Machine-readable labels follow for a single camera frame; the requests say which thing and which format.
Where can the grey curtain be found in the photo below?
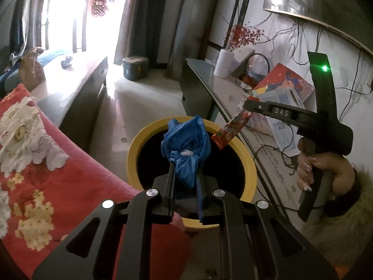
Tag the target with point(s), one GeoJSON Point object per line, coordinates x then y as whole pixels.
{"type": "Point", "coordinates": [145, 20]}

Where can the glass balcony door frame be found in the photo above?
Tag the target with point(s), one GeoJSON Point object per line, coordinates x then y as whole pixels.
{"type": "Point", "coordinates": [80, 20]}

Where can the round black-rimmed mirror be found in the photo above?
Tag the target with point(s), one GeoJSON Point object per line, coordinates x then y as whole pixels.
{"type": "Point", "coordinates": [258, 64]}

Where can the grey-green tin box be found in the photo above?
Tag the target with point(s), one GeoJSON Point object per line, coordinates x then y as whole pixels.
{"type": "Point", "coordinates": [135, 68]}

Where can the red illustrated book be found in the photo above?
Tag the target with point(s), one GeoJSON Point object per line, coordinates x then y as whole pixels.
{"type": "Point", "coordinates": [288, 81]}

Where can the wooden coffee table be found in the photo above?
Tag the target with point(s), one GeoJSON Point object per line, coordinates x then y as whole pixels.
{"type": "Point", "coordinates": [75, 84]}

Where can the small dark object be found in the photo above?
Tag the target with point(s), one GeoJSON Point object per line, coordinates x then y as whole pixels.
{"type": "Point", "coordinates": [66, 61]}

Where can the person's right hand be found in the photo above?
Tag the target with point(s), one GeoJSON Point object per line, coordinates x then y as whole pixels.
{"type": "Point", "coordinates": [343, 172]}

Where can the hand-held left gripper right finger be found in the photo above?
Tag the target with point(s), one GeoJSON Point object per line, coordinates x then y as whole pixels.
{"type": "Point", "coordinates": [204, 201]}

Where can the red floral blanket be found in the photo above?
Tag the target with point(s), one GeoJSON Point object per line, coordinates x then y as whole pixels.
{"type": "Point", "coordinates": [72, 175]}

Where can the red snack wrapper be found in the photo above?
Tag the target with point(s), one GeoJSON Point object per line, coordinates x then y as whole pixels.
{"type": "Point", "coordinates": [233, 128]}

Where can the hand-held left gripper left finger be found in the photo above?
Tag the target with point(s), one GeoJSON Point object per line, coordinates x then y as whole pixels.
{"type": "Point", "coordinates": [164, 198]}

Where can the yellow trash bin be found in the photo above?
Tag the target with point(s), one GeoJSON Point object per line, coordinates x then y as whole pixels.
{"type": "Point", "coordinates": [134, 163]}

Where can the brown crumpled paper bag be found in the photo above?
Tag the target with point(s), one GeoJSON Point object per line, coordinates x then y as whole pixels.
{"type": "Point", "coordinates": [30, 70]}

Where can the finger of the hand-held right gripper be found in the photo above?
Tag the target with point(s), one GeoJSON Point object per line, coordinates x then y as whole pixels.
{"type": "Point", "coordinates": [256, 107]}

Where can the dark blue curtain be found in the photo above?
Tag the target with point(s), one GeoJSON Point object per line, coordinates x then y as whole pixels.
{"type": "Point", "coordinates": [22, 14]}

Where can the glass tv stand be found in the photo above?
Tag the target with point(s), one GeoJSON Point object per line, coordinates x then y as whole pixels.
{"type": "Point", "coordinates": [209, 93]}

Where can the red berry branches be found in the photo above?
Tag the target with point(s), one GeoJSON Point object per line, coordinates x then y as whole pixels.
{"type": "Point", "coordinates": [243, 35]}

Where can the person's right forearm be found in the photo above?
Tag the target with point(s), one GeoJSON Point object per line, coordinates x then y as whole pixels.
{"type": "Point", "coordinates": [349, 227]}

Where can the white paper roll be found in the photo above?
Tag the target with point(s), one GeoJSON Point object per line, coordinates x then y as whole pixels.
{"type": "Point", "coordinates": [223, 64]}

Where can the blue sofa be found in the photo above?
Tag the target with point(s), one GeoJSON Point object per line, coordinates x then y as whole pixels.
{"type": "Point", "coordinates": [49, 56]}

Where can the blue plastic bag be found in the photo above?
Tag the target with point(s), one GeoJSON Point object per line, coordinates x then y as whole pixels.
{"type": "Point", "coordinates": [186, 145]}

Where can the white printed papers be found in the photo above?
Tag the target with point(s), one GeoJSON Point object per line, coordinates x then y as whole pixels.
{"type": "Point", "coordinates": [284, 131]}

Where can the covered standing air conditioner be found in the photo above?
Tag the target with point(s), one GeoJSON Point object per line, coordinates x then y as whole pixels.
{"type": "Point", "coordinates": [195, 20]}

